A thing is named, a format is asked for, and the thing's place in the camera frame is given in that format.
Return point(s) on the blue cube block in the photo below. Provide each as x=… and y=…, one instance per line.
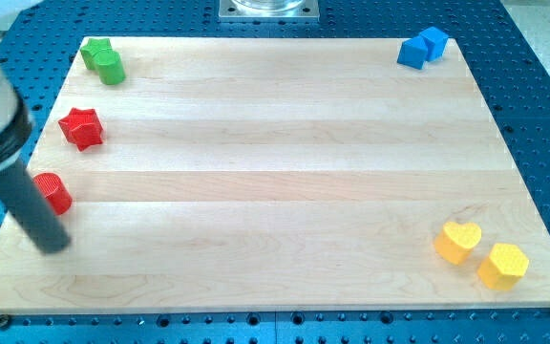
x=436, y=42

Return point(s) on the yellow hexagon block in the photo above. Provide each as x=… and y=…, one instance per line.
x=503, y=267

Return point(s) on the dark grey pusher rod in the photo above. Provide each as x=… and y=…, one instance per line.
x=30, y=210

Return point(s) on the green cylinder block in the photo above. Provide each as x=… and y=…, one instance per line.
x=109, y=67

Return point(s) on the red star block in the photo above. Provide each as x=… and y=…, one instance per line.
x=82, y=128

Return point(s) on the blue triangular block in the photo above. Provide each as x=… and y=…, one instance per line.
x=413, y=53

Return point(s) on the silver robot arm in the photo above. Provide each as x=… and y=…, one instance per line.
x=15, y=118

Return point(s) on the light wooden board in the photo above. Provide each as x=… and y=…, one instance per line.
x=249, y=175

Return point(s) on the yellow heart block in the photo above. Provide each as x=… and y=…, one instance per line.
x=455, y=241

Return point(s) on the blue perforated metal breadboard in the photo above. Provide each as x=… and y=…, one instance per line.
x=38, y=51

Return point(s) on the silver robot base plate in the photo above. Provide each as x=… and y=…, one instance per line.
x=268, y=10

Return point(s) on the red cylinder block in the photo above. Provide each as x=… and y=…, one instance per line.
x=54, y=191

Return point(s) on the green star block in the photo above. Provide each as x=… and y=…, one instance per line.
x=92, y=48

